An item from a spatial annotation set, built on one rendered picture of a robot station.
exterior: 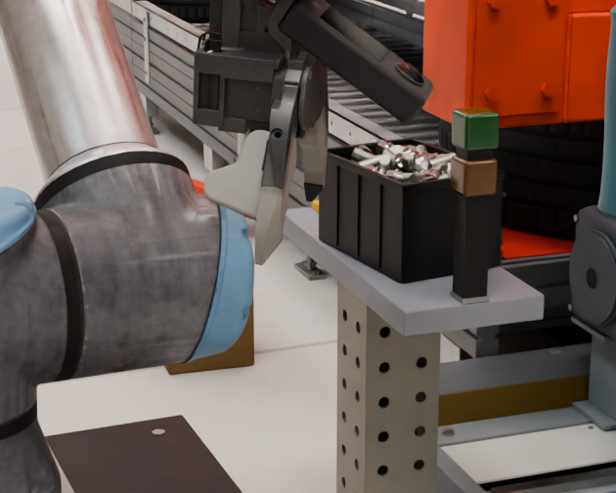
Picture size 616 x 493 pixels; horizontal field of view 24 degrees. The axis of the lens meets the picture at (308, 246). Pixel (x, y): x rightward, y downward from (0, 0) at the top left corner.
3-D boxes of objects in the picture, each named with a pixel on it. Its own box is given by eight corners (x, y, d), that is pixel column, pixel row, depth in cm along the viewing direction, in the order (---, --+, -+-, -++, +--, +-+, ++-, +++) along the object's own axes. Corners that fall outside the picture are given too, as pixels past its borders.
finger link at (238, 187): (196, 255, 100) (221, 134, 103) (277, 267, 99) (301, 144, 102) (185, 243, 97) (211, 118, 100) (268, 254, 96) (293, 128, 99)
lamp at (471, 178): (498, 196, 152) (500, 158, 151) (463, 199, 150) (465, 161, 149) (481, 186, 155) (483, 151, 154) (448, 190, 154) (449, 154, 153)
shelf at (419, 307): (544, 320, 159) (546, 293, 158) (403, 337, 153) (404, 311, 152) (394, 219, 197) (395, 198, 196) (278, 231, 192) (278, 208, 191)
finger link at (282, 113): (266, 200, 101) (288, 87, 103) (289, 202, 101) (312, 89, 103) (252, 177, 96) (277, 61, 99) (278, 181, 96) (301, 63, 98)
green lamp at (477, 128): (500, 150, 150) (502, 112, 149) (465, 153, 149) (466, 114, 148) (483, 142, 154) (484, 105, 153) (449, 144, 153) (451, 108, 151)
